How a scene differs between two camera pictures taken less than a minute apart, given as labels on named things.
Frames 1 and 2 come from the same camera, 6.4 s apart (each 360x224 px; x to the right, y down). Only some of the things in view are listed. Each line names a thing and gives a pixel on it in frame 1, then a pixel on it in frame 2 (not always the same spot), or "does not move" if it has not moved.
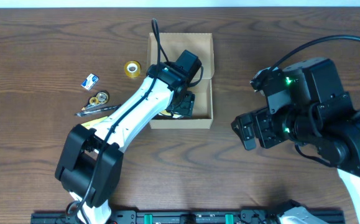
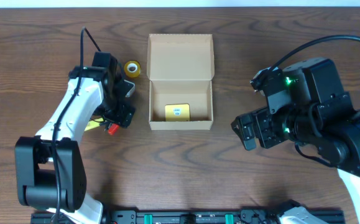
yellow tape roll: (132, 69) does not move
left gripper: (186, 104) -> (122, 114)
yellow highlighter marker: (91, 123) does not move
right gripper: (258, 130) does not move
